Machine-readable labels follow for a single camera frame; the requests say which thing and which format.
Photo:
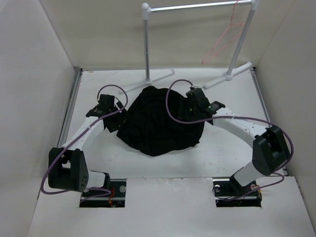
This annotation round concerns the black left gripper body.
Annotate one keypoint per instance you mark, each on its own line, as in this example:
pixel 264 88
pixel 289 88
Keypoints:
pixel 115 122

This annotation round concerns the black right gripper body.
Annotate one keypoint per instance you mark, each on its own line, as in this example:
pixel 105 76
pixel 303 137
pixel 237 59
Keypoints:
pixel 190 112

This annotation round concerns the black trousers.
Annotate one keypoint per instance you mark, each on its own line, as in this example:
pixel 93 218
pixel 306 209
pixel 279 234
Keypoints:
pixel 150 129

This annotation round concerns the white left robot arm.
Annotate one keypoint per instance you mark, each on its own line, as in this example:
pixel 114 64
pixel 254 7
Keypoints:
pixel 68 170

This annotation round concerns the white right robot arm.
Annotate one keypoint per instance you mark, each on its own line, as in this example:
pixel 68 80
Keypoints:
pixel 269 148

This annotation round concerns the white clothes rack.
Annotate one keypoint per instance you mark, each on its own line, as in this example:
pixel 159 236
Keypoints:
pixel 178 34

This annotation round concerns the pink wire hanger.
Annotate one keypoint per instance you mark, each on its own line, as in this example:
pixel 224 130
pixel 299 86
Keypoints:
pixel 219 46

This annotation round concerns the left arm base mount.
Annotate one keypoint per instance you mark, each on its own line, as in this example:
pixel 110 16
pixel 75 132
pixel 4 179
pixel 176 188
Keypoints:
pixel 112 195

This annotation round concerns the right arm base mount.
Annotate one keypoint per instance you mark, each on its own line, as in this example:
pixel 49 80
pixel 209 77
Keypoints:
pixel 229 193

